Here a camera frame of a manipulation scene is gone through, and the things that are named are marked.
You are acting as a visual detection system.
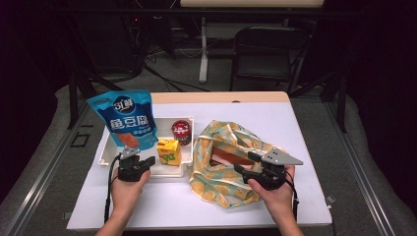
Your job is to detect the orange-print cloth bag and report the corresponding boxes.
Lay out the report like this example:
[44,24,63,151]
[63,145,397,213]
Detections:
[189,120,289,209]

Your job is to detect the white table mat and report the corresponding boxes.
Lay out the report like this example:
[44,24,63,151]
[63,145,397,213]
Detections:
[66,101,332,230]

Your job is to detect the black folding chair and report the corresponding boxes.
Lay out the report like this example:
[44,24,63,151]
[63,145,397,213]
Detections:
[229,26,311,94]

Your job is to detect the person's right hand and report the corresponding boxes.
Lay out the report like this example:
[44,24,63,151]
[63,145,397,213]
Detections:
[247,165,296,214]

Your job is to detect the person's left hand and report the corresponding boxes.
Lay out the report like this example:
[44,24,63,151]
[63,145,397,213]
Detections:
[110,170,151,214]

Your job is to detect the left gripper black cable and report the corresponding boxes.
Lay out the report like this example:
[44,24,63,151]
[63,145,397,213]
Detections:
[103,153,121,224]

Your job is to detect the blue snack pouch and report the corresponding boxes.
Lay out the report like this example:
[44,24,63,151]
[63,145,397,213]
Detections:
[87,88,159,151]

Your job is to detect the orange packet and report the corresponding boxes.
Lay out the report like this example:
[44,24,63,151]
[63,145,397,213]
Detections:
[210,147,256,167]

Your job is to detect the beige desk top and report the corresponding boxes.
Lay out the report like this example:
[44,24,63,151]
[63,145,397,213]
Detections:
[179,0,326,9]

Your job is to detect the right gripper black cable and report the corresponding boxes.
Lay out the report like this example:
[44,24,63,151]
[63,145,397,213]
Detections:
[284,178,300,221]

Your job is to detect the aluminium rail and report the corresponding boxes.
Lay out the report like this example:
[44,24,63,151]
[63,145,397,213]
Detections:
[323,97,398,236]
[5,97,96,236]

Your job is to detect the white plastic bin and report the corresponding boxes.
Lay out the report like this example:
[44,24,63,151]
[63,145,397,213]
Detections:
[97,116,195,179]

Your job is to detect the black metal stand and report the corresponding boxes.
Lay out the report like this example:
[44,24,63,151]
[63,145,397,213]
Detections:
[289,70,348,134]
[67,70,130,130]

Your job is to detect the white desk leg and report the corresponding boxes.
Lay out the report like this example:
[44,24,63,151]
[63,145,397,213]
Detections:
[198,16,210,85]

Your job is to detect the red-lidded cup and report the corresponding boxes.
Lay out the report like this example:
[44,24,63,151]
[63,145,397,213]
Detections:
[170,119,193,147]

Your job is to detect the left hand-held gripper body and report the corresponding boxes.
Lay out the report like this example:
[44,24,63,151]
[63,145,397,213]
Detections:
[117,147,146,182]

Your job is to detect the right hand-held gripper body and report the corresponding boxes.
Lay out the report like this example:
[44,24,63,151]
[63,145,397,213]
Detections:
[244,147,304,191]

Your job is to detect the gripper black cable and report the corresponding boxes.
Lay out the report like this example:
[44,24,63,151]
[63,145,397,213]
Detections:
[284,178,300,221]
[103,153,121,224]

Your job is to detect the yellow drink carton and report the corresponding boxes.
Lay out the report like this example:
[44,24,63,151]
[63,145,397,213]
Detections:
[156,138,182,167]

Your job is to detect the dark computer case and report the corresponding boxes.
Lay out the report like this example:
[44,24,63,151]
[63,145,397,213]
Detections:
[73,13,140,75]

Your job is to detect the black floor cables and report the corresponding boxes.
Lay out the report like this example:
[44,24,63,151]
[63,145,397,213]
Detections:
[142,62,210,93]

